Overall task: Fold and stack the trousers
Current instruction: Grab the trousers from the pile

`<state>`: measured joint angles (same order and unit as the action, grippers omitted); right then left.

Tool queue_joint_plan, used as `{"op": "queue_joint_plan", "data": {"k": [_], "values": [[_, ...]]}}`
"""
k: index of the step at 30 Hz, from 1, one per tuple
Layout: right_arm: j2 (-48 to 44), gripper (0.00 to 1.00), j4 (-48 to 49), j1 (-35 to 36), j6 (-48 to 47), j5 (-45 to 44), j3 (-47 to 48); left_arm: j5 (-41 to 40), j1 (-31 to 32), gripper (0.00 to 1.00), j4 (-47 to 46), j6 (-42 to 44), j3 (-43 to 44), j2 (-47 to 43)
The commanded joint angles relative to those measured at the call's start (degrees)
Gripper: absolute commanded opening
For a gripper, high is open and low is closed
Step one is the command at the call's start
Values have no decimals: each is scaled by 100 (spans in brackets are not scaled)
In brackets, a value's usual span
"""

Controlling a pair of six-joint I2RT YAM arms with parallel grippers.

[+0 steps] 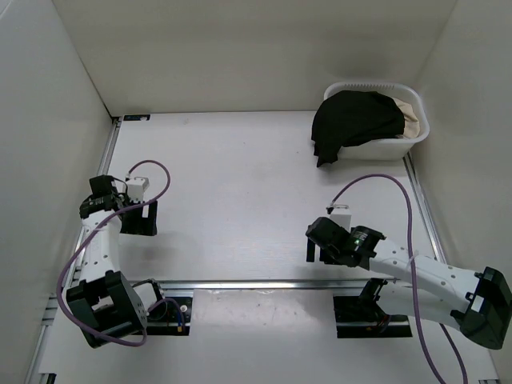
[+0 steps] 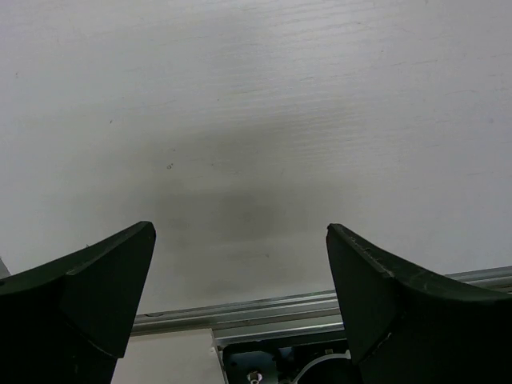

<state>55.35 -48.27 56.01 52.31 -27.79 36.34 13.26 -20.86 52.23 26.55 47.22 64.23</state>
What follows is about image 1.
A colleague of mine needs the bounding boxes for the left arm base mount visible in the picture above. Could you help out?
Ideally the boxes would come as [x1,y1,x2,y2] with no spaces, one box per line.
[132,279,194,336]

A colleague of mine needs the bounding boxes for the left aluminium rail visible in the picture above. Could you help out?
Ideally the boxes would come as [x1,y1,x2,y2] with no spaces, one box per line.
[50,116,122,298]

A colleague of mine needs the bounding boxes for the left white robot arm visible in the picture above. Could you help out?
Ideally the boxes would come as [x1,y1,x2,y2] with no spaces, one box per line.
[66,175,168,338]

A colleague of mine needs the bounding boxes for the beige garment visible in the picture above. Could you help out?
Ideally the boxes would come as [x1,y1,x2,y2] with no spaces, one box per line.
[393,98,421,139]

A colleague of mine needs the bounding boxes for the small dark label sticker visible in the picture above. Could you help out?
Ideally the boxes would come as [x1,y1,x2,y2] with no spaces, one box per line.
[122,114,151,122]

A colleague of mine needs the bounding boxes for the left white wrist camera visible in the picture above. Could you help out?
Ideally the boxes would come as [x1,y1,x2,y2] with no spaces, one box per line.
[125,177,150,204]

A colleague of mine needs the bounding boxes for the white plastic laundry basket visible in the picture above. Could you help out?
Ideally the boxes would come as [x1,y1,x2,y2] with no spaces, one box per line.
[324,80,430,161]

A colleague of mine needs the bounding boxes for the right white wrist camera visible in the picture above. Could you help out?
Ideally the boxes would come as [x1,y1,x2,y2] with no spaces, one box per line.
[326,204,352,231]

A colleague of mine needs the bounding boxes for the front aluminium rail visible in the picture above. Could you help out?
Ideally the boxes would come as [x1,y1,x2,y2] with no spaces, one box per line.
[160,279,367,290]

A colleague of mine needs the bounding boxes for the black trousers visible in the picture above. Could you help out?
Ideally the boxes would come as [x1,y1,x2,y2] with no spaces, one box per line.
[311,90,405,166]

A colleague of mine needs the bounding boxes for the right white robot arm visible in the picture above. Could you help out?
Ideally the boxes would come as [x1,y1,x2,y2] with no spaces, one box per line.
[306,217,511,350]

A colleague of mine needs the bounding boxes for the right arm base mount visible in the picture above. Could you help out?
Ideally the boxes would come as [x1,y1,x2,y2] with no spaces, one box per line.
[333,278,412,339]

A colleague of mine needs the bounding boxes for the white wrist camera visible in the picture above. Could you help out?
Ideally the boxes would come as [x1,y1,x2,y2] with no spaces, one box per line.
[125,177,150,204]
[326,204,352,231]

